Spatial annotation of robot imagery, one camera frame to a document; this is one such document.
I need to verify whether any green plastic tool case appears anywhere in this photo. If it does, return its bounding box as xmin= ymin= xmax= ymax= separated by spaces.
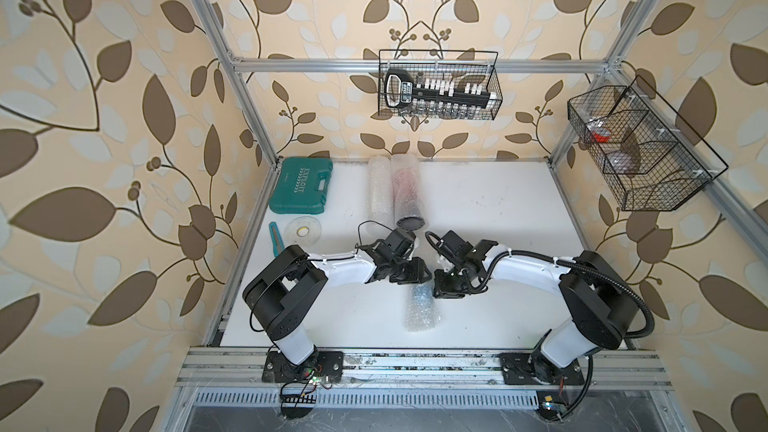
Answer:
xmin=269 ymin=157 xmax=333 ymax=215

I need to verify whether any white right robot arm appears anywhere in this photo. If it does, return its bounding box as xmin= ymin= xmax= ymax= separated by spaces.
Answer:
xmin=425 ymin=231 xmax=655 ymax=371

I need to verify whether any clear tape roll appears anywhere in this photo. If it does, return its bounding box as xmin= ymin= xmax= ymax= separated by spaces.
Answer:
xmin=283 ymin=216 xmax=322 ymax=247

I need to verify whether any black corrugated cable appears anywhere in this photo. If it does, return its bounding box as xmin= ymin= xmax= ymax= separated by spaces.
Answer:
xmin=424 ymin=230 xmax=655 ymax=340

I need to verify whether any bubble wrap sheet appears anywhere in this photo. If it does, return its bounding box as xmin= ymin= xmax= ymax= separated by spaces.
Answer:
xmin=405 ymin=274 xmax=439 ymax=333

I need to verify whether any red item in basket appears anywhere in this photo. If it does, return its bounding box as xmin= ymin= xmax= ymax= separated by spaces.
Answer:
xmin=584 ymin=119 xmax=613 ymax=144

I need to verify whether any black socket tool set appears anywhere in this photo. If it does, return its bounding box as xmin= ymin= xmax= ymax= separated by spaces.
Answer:
xmin=381 ymin=68 xmax=503 ymax=109

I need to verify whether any black wire basket right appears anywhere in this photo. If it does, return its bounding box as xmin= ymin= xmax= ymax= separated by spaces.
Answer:
xmin=567 ymin=76 xmax=728 ymax=212

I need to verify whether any aluminium frame rail base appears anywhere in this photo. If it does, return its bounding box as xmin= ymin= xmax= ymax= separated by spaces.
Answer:
xmin=162 ymin=347 xmax=688 ymax=431

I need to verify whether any black wire basket back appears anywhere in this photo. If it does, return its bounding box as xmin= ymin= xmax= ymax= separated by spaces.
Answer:
xmin=378 ymin=48 xmax=503 ymax=121

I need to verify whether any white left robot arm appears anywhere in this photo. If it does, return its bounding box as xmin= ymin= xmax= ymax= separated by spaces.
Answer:
xmin=242 ymin=228 xmax=432 ymax=367

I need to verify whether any black wire basket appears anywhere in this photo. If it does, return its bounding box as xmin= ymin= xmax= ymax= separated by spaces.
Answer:
xmin=378 ymin=48 xmax=503 ymax=121
xmin=567 ymin=76 xmax=728 ymax=212

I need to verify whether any clear bubble wrap roll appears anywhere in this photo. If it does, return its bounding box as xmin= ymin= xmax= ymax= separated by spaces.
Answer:
xmin=367 ymin=156 xmax=395 ymax=228

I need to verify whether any bubble wrapped red vase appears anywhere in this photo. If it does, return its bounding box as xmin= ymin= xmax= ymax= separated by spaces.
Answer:
xmin=391 ymin=154 xmax=426 ymax=231

